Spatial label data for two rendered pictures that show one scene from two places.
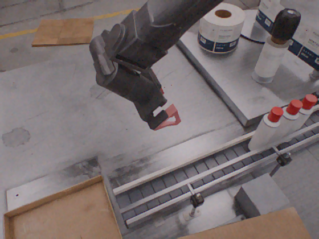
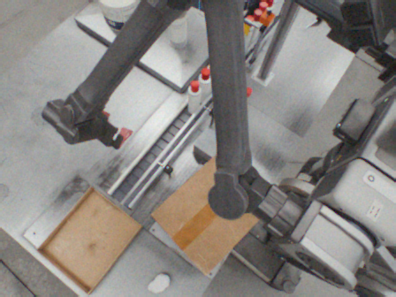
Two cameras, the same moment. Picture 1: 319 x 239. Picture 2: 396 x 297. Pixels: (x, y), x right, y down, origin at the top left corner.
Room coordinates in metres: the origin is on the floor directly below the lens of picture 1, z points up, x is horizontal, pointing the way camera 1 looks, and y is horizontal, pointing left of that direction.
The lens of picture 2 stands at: (-0.05, -0.03, 1.97)
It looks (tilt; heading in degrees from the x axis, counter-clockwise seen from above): 71 degrees down; 323
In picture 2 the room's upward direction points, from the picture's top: 8 degrees clockwise
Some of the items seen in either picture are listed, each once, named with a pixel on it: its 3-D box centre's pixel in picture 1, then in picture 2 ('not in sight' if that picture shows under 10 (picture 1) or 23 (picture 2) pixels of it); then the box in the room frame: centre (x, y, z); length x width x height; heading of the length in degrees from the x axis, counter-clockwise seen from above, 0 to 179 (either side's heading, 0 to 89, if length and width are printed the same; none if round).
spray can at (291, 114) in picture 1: (282, 124); (204, 86); (0.47, -0.40, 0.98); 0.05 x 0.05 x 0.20
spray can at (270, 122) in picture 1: (265, 131); (194, 97); (0.44, -0.33, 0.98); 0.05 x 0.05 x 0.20
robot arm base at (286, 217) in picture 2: not in sight; (279, 211); (-0.08, -0.21, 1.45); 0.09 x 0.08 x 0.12; 112
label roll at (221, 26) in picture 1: (220, 28); (121, 3); (1.06, -0.29, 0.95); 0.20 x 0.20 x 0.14
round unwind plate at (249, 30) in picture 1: (261, 25); not in sight; (1.19, -0.55, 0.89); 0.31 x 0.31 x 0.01
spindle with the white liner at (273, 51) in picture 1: (274, 48); (177, 17); (0.80, -0.45, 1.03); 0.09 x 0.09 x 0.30
